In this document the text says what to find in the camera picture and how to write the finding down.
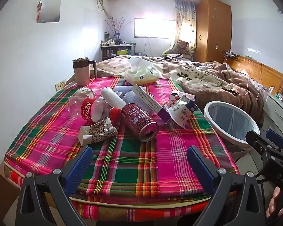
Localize power strip with plugs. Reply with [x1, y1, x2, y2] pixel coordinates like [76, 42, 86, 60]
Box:
[223, 49, 240, 59]

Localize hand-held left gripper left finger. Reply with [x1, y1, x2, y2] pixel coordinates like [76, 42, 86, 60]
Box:
[15, 145, 94, 226]

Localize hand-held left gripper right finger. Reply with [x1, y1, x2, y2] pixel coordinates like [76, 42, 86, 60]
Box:
[187, 145, 266, 226]

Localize silver wall panel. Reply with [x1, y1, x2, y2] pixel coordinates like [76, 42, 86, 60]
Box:
[37, 0, 62, 23]

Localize white charging cable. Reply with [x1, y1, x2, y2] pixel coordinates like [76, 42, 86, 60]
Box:
[246, 76, 267, 104]

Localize pink mug with brown lid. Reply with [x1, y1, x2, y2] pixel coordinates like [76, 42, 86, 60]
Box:
[72, 57, 97, 87]

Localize grey nightstand with drawers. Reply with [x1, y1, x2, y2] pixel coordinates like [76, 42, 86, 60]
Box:
[263, 92, 283, 132]

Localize bright window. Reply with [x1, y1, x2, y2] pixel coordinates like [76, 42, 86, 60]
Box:
[134, 18, 176, 38]

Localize wooden wardrobe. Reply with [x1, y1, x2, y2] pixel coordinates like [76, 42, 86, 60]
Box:
[194, 0, 233, 64]

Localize small red white carton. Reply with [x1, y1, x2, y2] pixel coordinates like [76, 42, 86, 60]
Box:
[168, 92, 183, 109]

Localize white paper bag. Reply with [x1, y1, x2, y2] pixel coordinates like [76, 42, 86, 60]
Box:
[74, 87, 96, 99]

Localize brown cream printed blanket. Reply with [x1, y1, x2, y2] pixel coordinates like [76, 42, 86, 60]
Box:
[95, 55, 266, 125]

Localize red knot ornament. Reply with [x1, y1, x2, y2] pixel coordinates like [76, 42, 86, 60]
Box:
[36, 0, 43, 20]

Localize brown wooden furniture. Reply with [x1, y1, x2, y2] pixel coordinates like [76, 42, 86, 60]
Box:
[0, 162, 20, 218]

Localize purple foam net sleeve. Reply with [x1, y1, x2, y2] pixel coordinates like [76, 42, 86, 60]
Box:
[124, 91, 139, 104]

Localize dry branches in vase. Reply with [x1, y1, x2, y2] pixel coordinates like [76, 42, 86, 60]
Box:
[105, 17, 132, 40]

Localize yellow wall socket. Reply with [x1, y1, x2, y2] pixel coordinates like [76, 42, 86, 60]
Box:
[55, 79, 68, 91]

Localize purple tissue packet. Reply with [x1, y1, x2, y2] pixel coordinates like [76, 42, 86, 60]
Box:
[114, 86, 132, 97]

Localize wooden headboard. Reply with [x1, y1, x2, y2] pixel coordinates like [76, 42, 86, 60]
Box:
[226, 55, 283, 95]

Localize long purple white box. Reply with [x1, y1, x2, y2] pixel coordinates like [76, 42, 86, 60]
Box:
[132, 85, 168, 120]

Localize crushed white milk carton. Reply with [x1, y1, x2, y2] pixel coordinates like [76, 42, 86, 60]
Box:
[166, 95, 198, 130]

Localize brown teddy bear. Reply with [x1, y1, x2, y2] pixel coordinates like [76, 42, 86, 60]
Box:
[171, 40, 191, 58]

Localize clear bottle with red label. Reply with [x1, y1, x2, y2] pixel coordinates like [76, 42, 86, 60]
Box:
[68, 96, 122, 126]

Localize red drink can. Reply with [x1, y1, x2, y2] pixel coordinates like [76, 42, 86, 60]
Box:
[121, 103, 159, 143]

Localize patterned curtain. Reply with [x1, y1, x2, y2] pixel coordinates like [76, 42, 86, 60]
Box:
[173, 0, 197, 59]

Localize white foam roll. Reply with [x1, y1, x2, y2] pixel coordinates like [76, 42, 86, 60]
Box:
[100, 88, 126, 109]

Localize white pillow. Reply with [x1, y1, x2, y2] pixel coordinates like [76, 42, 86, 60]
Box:
[250, 83, 275, 96]

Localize patterned paper cup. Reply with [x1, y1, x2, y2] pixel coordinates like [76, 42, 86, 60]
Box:
[79, 116, 118, 146]

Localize person's right hand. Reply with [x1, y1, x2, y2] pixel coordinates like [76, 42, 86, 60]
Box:
[266, 187, 283, 219]

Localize yellow soft tissue pack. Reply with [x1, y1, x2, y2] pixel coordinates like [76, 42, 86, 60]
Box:
[124, 58, 161, 85]

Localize pink green plaid tablecloth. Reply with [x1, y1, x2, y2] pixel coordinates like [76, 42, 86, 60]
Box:
[2, 75, 242, 217]

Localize wrapped air conditioner pipe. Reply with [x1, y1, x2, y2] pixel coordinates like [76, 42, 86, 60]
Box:
[94, 0, 114, 19]

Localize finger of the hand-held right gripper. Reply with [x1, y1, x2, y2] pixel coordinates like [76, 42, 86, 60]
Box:
[245, 130, 283, 163]
[265, 129, 283, 151]

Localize cluttered shelf desk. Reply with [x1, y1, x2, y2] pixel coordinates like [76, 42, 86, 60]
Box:
[101, 43, 137, 60]

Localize white round trash bin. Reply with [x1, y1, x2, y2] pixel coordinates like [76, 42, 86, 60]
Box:
[203, 101, 260, 150]

